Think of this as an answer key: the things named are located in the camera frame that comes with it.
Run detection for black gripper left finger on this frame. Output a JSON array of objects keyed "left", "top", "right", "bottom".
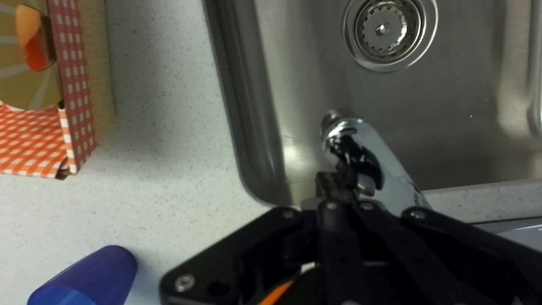
[{"left": 160, "top": 169, "right": 343, "bottom": 305}]

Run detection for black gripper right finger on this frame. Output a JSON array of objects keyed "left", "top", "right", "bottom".
[{"left": 338, "top": 170, "right": 542, "bottom": 305}]

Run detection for chrome sink faucet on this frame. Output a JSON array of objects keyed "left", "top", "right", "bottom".
[{"left": 319, "top": 108, "right": 433, "bottom": 214}]

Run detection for stainless steel sink basin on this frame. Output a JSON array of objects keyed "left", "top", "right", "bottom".
[{"left": 202, "top": 0, "right": 542, "bottom": 208}]

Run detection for blue plastic cup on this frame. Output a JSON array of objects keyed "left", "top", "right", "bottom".
[{"left": 26, "top": 242, "right": 141, "bottom": 305}]

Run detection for metal sink drain strainer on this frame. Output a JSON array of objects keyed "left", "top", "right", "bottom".
[{"left": 341, "top": 0, "right": 441, "bottom": 72}]

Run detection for orange checkered basket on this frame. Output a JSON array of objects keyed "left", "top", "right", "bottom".
[{"left": 0, "top": 0, "right": 119, "bottom": 181}]

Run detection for yellow toy food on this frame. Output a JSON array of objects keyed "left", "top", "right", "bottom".
[{"left": 0, "top": 0, "right": 60, "bottom": 111}]

